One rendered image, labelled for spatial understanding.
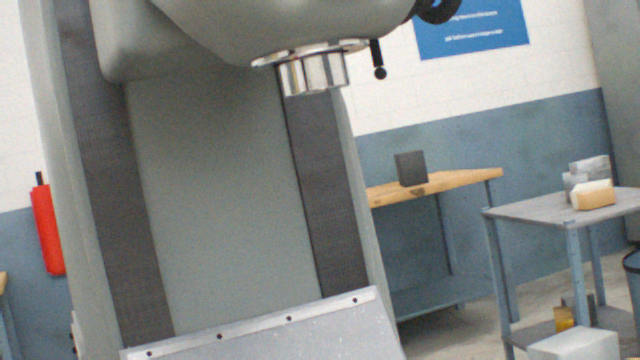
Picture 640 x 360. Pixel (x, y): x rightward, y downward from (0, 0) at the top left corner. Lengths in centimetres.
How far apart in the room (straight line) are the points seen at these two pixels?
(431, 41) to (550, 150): 114
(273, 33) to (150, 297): 48
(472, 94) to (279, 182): 459
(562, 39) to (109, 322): 527
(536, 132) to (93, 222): 497
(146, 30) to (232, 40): 15
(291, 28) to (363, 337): 54
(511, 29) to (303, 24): 526
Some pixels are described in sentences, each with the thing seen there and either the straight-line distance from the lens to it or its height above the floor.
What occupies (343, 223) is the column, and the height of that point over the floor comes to 114.
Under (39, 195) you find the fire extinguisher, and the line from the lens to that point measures 460.
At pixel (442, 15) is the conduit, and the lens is 93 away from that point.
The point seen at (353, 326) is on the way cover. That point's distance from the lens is 98.
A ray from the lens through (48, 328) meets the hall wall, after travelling 480.
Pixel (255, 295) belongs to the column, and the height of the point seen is 109.
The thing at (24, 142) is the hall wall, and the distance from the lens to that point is 476.
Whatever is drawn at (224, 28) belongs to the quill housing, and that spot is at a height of 133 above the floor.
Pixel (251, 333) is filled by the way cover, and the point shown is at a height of 105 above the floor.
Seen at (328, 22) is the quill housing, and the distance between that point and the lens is 51.
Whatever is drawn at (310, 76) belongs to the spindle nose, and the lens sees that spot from 56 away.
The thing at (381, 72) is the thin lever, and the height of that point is 129.
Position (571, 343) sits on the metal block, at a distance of 69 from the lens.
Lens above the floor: 125
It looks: 3 degrees down
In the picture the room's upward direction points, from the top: 12 degrees counter-clockwise
